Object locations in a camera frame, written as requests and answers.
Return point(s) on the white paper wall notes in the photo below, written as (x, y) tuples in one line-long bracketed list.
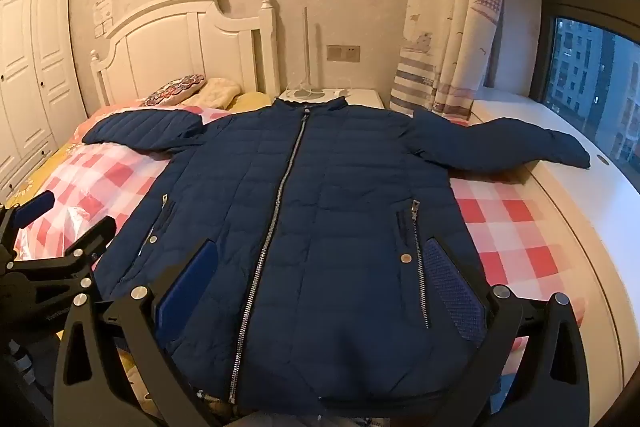
[(104, 14)]

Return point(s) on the dark framed window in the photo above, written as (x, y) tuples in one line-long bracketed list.
[(595, 57)]

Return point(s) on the beige wall socket plate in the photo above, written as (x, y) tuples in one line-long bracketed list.
[(343, 53)]

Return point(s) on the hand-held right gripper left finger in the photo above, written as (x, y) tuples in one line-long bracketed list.
[(184, 289)]

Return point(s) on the yellow pillow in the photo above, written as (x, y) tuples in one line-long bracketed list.
[(250, 99)]

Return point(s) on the printed striped curtain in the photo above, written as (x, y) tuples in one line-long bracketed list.
[(450, 17)]

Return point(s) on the white pole stand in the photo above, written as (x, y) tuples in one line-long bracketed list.
[(305, 52)]

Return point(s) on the cream fluffy pillow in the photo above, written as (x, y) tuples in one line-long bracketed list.
[(215, 93)]

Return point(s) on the white nightstand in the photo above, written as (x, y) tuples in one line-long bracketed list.
[(362, 97)]

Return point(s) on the white wooden bed headboard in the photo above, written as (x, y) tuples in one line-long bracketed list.
[(165, 42)]

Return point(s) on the white window bench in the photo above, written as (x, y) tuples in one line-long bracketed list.
[(590, 217)]

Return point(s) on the red white checked blanket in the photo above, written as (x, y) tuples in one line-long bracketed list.
[(500, 227)]

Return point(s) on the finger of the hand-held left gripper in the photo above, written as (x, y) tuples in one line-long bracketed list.
[(92, 238), (32, 208)]

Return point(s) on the navy quilted zip jacket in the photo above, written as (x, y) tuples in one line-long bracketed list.
[(320, 207)]

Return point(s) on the yellow floral bedsheet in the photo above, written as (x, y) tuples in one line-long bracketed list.
[(37, 164)]

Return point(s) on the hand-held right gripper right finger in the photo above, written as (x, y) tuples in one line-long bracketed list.
[(452, 294)]

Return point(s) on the white panelled wardrobe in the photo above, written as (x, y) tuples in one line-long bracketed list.
[(30, 72)]

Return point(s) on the patterned floral pillow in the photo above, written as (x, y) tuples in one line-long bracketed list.
[(172, 88)]

